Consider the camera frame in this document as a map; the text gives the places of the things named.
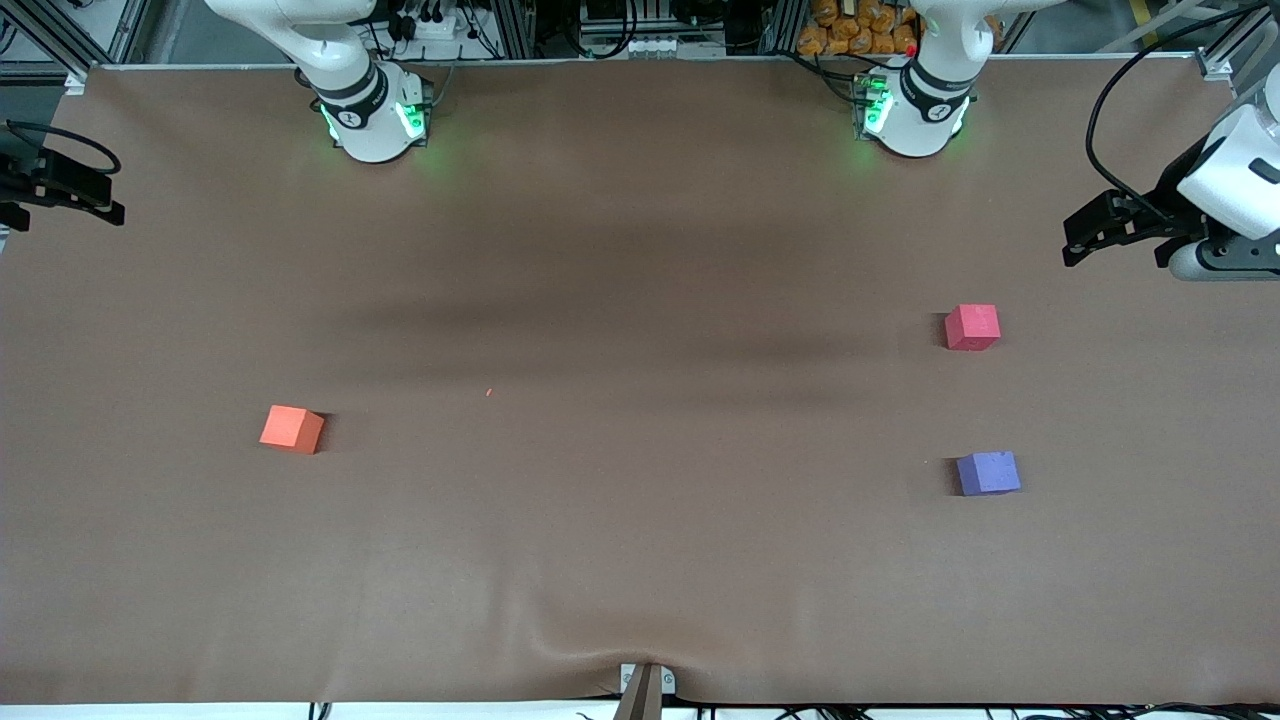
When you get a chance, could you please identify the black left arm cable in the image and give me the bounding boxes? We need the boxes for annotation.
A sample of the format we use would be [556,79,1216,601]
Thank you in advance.
[1085,5,1276,216]

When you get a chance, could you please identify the pink foam block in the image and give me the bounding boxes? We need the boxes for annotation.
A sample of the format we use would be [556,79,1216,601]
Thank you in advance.
[944,304,1002,352]

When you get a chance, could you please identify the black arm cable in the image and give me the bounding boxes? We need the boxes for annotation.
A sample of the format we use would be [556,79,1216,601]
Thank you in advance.
[6,121,123,175]
[1085,5,1276,216]

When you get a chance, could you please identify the green lit controller board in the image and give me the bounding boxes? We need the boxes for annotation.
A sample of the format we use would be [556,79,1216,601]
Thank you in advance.
[850,70,891,139]

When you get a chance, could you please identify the orange foam block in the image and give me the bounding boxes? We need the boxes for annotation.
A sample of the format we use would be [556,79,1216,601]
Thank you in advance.
[259,404,326,455]

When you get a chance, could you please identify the purple foam block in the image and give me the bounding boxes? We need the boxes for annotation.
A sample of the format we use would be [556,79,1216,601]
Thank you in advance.
[956,450,1023,497]

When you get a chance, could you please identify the brown table mat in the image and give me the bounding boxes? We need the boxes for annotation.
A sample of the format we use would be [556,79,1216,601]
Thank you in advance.
[0,58,1280,707]

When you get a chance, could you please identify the metal table clamp bracket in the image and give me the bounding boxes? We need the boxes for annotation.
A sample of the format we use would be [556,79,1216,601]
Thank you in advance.
[620,663,677,697]

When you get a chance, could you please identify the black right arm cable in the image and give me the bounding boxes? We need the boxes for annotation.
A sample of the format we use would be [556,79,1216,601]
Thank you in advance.
[6,121,123,175]

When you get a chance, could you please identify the bag of orange fruits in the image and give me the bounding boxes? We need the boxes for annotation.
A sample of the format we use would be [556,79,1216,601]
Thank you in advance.
[796,0,1007,58]

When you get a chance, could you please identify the brown clamp bar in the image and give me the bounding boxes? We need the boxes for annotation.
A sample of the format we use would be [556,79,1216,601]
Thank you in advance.
[612,667,665,720]

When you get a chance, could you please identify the white power strip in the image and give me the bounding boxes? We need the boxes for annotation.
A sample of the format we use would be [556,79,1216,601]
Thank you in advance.
[393,8,463,43]

